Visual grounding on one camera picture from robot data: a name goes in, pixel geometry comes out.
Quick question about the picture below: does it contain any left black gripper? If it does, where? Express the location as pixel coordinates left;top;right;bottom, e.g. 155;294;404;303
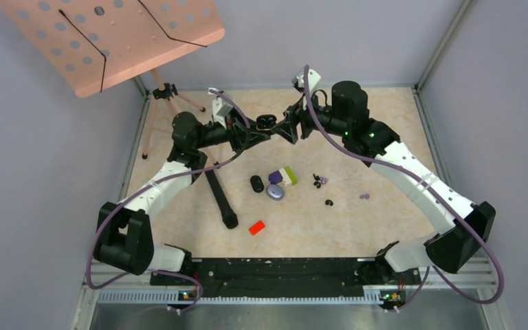
194;104;270;153

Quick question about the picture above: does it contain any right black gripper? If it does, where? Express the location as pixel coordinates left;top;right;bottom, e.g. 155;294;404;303
272;89;350;144

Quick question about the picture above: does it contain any black earbud case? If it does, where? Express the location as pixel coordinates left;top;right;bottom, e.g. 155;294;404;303
250;175;265;193
256;114;277;131

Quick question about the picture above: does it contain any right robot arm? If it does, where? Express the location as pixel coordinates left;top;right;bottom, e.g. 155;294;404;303
273;76;496;283

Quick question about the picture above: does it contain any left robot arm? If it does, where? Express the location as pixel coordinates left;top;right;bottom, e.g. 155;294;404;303
93;111;272;284

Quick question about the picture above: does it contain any closed black earbud case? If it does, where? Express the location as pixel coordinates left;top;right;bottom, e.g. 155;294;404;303
250;175;265;193

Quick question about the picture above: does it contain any silver blue earbud case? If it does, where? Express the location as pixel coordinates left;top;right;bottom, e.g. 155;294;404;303
266;184;285;201

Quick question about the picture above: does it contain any purple white green block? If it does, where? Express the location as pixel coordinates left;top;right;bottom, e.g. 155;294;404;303
267;166;298;187

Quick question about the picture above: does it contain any red block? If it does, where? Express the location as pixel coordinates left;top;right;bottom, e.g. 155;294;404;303
248;220;266;236

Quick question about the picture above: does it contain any pink perforated music stand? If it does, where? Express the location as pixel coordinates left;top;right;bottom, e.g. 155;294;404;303
0;1;225;153

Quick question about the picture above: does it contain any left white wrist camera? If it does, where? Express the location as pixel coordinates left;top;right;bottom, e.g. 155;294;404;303
208;88;234;128

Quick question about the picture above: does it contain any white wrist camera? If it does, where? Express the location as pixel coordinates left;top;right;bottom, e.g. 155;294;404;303
208;88;234;128
291;67;322;94

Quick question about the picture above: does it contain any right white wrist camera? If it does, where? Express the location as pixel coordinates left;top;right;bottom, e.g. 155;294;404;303
291;67;322;94

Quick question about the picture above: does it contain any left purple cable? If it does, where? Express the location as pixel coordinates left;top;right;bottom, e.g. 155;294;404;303
85;89;252;315

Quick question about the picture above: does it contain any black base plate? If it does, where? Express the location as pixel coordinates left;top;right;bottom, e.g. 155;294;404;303
150;257;422;300

